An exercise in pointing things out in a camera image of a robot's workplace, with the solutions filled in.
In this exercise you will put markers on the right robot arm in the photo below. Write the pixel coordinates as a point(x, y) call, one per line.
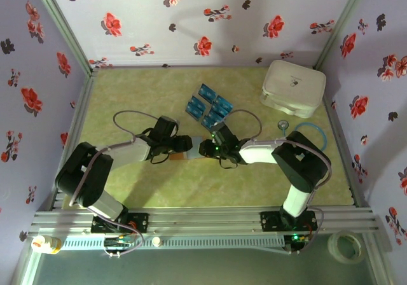
point(302, 161)

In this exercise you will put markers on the clear tape roll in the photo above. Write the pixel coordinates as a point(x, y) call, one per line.
point(331, 245)

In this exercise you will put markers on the small white knob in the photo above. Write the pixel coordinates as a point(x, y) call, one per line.
point(155, 241)

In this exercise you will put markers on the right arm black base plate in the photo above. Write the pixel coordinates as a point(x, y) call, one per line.
point(270, 221)

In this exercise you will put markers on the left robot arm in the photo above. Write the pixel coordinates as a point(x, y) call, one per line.
point(84, 173)

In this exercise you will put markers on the white bottle yellow cap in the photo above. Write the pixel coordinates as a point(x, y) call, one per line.
point(44, 244)

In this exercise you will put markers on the aluminium mounting rail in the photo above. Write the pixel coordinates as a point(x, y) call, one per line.
point(206, 221)

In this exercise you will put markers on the white zip pouch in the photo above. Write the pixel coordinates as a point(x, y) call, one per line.
point(292, 81)

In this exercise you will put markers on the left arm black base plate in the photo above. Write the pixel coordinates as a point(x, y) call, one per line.
point(140, 221)

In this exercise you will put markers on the aluminium side rail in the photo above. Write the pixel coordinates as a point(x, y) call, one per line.
point(337, 122)
point(85, 97)

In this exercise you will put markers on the aluminium corner post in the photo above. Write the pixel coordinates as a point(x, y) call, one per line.
point(63, 27)
point(340, 21)

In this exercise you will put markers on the aluminium frame leg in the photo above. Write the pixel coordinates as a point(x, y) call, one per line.
point(378, 266)
point(23, 269)

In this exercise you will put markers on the blue tube stethoscope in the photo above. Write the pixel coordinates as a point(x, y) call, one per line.
point(283, 125)

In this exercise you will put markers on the tan leather card holder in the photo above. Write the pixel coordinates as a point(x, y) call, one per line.
point(178, 156)

